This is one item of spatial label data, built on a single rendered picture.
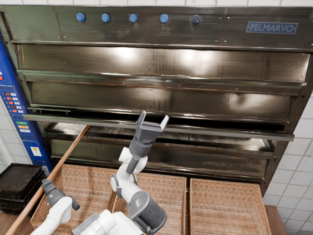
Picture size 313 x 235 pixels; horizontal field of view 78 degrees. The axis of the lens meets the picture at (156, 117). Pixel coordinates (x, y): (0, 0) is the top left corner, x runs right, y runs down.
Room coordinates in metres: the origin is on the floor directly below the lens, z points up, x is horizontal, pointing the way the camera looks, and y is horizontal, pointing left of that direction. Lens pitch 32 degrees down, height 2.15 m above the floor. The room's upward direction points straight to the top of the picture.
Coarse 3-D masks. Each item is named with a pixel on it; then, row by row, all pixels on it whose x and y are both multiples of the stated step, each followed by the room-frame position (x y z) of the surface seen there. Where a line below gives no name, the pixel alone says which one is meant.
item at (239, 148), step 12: (48, 132) 1.30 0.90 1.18; (60, 132) 1.30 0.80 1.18; (72, 132) 1.30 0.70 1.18; (96, 132) 1.30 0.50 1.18; (156, 144) 1.18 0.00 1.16; (168, 144) 1.17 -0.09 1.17; (180, 144) 1.15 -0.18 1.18; (192, 144) 1.15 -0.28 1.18; (204, 144) 1.15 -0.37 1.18; (216, 144) 1.15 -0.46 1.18; (228, 144) 1.15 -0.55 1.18
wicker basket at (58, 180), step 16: (80, 176) 1.21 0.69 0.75; (64, 192) 1.16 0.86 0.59; (80, 192) 1.16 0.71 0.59; (96, 192) 1.16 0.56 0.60; (112, 192) 1.02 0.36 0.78; (48, 208) 0.98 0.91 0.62; (80, 208) 1.00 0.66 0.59; (96, 208) 1.00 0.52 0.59; (112, 208) 0.97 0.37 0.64; (32, 224) 0.81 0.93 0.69; (64, 224) 0.86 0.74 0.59
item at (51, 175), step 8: (80, 136) 1.22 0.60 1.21; (72, 144) 1.12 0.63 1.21; (64, 160) 0.96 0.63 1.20; (56, 168) 0.88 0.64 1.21; (48, 176) 0.82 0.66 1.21; (40, 192) 0.71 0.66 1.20; (32, 200) 0.65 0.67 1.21; (24, 208) 0.61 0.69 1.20; (24, 216) 0.57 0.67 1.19; (16, 224) 0.52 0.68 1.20; (8, 232) 0.49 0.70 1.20
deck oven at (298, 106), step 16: (0, 16) 1.31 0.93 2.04; (0, 32) 1.32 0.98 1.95; (16, 64) 1.31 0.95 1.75; (32, 80) 1.30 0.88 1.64; (48, 80) 1.29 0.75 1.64; (64, 80) 1.27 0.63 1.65; (80, 80) 1.25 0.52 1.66; (96, 80) 1.24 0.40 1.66; (112, 80) 1.22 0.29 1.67; (128, 80) 1.20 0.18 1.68; (144, 80) 1.19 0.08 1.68; (160, 80) 1.17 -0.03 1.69; (176, 80) 1.16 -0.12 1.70; (304, 96) 1.06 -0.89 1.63; (112, 112) 1.22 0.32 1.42; (48, 128) 1.36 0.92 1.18; (288, 128) 1.06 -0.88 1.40; (48, 144) 1.31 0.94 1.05; (112, 144) 1.23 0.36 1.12; (128, 144) 1.21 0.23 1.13; (272, 144) 1.11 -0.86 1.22; (272, 160) 1.06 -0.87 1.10; (208, 176) 1.12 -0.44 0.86; (224, 176) 1.11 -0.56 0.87; (272, 176) 1.05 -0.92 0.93
